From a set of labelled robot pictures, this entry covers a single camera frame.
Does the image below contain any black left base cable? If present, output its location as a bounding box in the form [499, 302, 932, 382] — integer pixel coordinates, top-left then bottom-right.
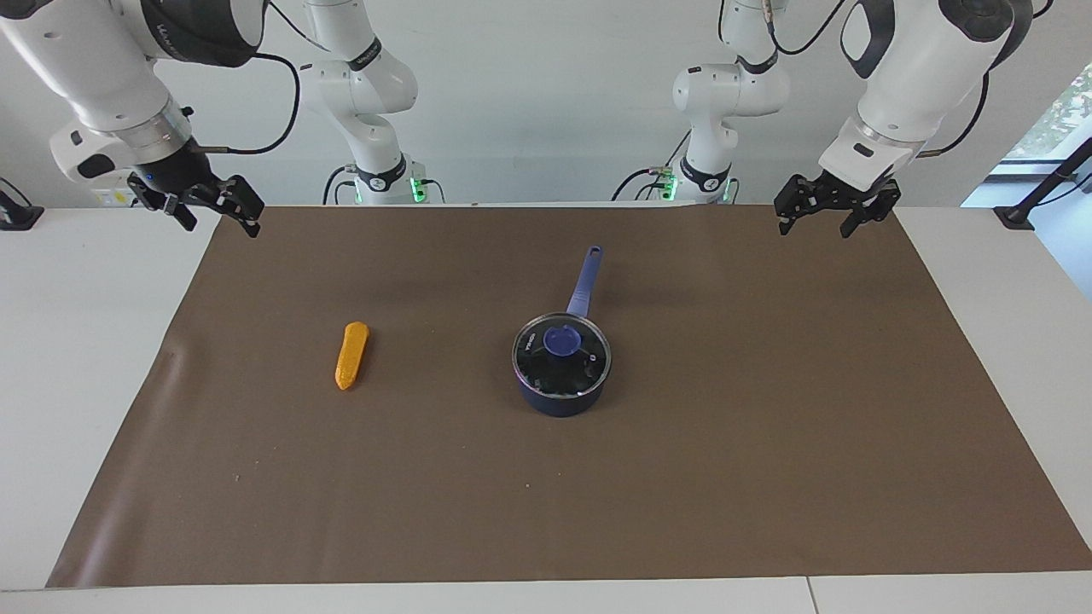
[611, 166, 677, 203]

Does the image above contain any window with green view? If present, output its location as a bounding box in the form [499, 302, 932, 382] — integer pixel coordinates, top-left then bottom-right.
[962, 61, 1092, 210]

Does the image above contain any brown paper table mat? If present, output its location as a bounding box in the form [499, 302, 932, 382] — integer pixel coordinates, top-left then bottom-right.
[47, 203, 1092, 589]

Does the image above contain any glass lid purple knob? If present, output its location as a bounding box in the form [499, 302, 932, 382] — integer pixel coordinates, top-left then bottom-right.
[512, 313, 613, 400]

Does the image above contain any yellow corn cob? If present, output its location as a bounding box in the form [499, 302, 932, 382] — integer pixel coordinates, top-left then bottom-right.
[334, 321, 371, 391]

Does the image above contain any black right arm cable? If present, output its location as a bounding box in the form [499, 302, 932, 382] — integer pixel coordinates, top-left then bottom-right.
[189, 51, 302, 156]

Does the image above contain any black table clamp stand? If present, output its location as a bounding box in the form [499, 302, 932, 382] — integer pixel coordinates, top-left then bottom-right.
[994, 136, 1092, 231]

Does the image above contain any black table clamp mount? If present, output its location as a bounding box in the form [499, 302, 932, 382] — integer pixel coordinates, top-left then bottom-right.
[0, 177, 45, 231]

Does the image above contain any black right base cable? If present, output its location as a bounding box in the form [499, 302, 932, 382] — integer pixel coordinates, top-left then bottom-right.
[322, 165, 355, 206]

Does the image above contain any dark blue pot purple handle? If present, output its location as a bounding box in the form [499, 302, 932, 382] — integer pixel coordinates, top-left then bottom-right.
[512, 246, 613, 419]

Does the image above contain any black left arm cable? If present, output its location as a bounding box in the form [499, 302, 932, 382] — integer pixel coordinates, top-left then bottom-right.
[917, 72, 992, 159]

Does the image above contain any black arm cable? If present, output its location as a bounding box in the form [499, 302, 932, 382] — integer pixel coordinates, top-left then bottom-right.
[189, 51, 302, 156]
[917, 72, 992, 159]

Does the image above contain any black base cable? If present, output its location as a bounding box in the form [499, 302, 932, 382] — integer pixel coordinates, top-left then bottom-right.
[611, 166, 677, 203]
[322, 165, 355, 206]

